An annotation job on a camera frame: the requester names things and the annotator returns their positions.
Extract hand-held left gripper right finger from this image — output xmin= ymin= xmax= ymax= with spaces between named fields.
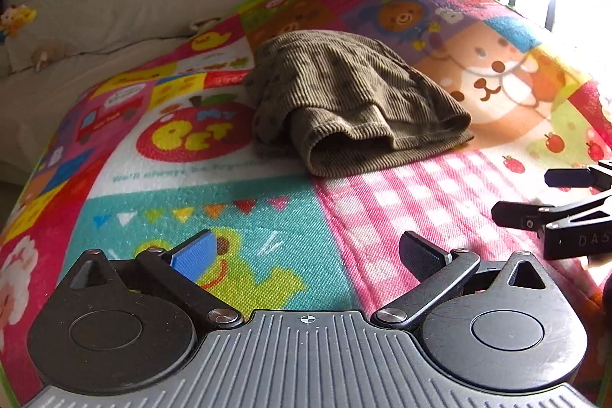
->
xmin=374 ymin=231 xmax=550 ymax=327

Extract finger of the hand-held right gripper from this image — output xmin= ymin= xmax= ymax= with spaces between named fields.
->
xmin=544 ymin=159 xmax=612 ymax=193
xmin=490 ymin=192 xmax=612 ymax=231

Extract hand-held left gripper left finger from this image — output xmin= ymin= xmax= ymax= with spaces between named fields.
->
xmin=67 ymin=229 xmax=244 ymax=330

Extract brown corduroy pants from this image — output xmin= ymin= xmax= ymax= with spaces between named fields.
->
xmin=244 ymin=30 xmax=475 ymax=179

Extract colourful printed blanket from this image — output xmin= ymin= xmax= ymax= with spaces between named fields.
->
xmin=0 ymin=0 xmax=612 ymax=408

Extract white bed sheet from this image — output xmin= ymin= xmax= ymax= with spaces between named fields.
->
xmin=0 ymin=0 xmax=288 ymax=184

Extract small yellow plush toy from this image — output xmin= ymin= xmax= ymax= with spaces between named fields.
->
xmin=0 ymin=4 xmax=38 ymax=46

